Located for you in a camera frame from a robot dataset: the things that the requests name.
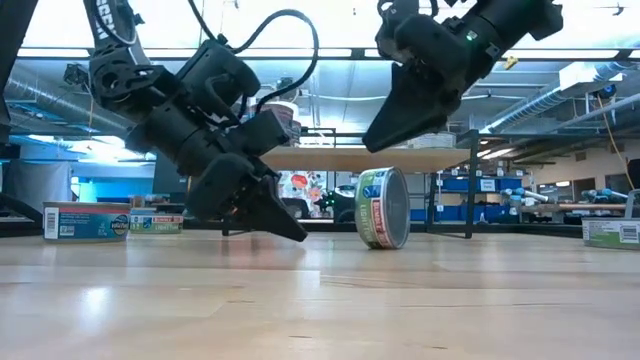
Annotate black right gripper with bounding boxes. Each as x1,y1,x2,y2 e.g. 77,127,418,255
361,13,502,154

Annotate silver ceiling duct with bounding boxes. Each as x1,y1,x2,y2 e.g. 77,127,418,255
482,62,640,134

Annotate long ceiling light fixture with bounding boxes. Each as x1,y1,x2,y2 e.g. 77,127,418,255
17,47,640,62

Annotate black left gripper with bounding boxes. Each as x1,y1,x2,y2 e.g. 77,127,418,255
124,102,309,244

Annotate yellow hanging cable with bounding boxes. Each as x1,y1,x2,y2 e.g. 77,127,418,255
596,94,636,191

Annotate blue grey rolled tubes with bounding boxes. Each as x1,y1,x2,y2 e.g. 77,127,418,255
582,188,631,204

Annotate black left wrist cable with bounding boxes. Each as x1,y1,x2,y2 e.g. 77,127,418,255
187,0,321,116

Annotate wooden shelf black metal legs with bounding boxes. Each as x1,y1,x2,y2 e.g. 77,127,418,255
219,127,479,240

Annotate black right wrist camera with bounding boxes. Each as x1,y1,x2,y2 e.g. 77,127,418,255
375,9,409,60

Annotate black ceiling device with cables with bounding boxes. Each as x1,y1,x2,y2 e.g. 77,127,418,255
62,63,92,92

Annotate floral patterned cloth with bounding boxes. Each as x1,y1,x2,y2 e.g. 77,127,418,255
277,171,329,211

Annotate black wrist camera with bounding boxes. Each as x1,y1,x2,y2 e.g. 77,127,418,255
232,110,292,157
375,9,409,60

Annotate white cloth cover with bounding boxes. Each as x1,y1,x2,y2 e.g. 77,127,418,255
2,159,74,221

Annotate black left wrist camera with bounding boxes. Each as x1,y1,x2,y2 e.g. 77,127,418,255
232,110,292,157

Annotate grey ceiling duct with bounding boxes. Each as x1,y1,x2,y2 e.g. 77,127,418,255
7,64,131,134

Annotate black aluminium table frame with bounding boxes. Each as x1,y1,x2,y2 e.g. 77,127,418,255
0,214,584,239

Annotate white ceiling unit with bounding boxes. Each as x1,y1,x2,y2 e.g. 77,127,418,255
558,62,624,91

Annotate black curved tube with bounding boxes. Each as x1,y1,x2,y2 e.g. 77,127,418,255
0,193,46,224

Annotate grey cabinet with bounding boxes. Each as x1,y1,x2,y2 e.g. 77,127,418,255
152,154,190,202

